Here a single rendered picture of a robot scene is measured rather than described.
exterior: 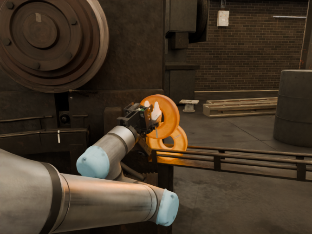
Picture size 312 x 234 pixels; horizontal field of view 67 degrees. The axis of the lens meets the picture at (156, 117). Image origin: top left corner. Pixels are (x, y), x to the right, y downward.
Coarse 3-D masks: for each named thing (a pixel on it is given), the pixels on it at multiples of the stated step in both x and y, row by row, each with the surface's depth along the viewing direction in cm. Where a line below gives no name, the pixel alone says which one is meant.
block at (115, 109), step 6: (108, 108) 107; (114, 108) 107; (120, 108) 108; (108, 114) 102; (114, 114) 102; (120, 114) 103; (108, 120) 103; (114, 120) 103; (108, 126) 103; (114, 126) 104
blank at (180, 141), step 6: (174, 132) 88; (180, 132) 87; (150, 138) 93; (174, 138) 89; (180, 138) 87; (186, 138) 89; (150, 144) 94; (156, 144) 93; (162, 144) 94; (174, 144) 89; (180, 144) 88; (186, 144) 89
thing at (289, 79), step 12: (288, 72) 276; (300, 72) 264; (288, 84) 277; (300, 84) 266; (288, 96) 279; (300, 96) 268; (276, 108) 307; (288, 108) 280; (300, 108) 270; (276, 120) 302; (288, 120) 281; (300, 120) 273; (276, 132) 302; (288, 132) 284; (300, 132) 275; (300, 144) 278
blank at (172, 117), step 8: (152, 96) 79; (160, 96) 78; (160, 104) 78; (168, 104) 77; (168, 112) 77; (176, 112) 77; (168, 120) 78; (176, 120) 77; (160, 128) 79; (168, 128) 78; (176, 128) 79; (152, 136) 81; (160, 136) 80
